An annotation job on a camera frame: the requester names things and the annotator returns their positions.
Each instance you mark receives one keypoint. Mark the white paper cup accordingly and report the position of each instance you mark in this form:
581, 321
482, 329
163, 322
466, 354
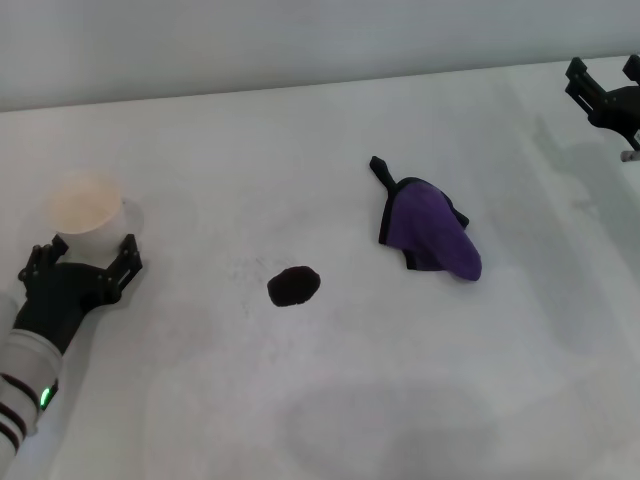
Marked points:
87, 215

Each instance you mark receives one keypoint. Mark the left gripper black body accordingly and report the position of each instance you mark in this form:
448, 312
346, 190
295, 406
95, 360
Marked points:
60, 300

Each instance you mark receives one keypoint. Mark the purple rag with black trim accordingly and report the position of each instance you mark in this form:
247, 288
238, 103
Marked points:
432, 230

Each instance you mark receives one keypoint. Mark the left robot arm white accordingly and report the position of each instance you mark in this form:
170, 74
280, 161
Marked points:
25, 380

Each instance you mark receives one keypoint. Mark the black water stain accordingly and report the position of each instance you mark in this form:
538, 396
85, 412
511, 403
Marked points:
293, 286

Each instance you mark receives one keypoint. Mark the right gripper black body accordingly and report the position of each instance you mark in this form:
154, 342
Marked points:
622, 107

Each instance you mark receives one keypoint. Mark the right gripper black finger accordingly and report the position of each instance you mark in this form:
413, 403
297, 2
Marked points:
586, 90
635, 67

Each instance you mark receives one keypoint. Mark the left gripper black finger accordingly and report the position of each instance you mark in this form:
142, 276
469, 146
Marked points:
125, 272
42, 260

